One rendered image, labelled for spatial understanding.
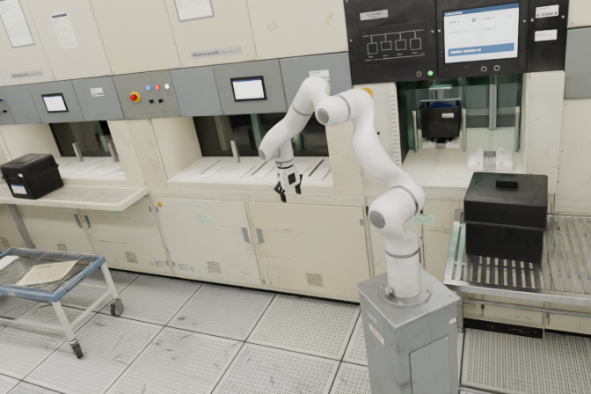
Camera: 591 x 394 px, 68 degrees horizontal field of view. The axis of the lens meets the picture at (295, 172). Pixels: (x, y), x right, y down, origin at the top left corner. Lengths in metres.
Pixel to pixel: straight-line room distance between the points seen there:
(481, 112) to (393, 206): 1.69
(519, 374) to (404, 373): 0.90
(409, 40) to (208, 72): 1.08
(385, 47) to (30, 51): 2.32
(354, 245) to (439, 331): 0.94
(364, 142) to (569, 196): 1.11
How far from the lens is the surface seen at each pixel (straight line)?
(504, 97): 3.06
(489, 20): 2.06
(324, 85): 1.57
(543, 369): 2.63
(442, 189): 2.29
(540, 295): 1.81
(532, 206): 1.82
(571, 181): 2.28
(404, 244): 1.58
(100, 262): 3.19
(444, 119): 2.70
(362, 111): 1.56
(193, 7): 2.50
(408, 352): 1.75
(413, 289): 1.70
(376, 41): 2.12
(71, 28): 3.11
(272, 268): 2.90
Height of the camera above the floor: 1.86
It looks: 22 degrees down
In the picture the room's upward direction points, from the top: 10 degrees counter-clockwise
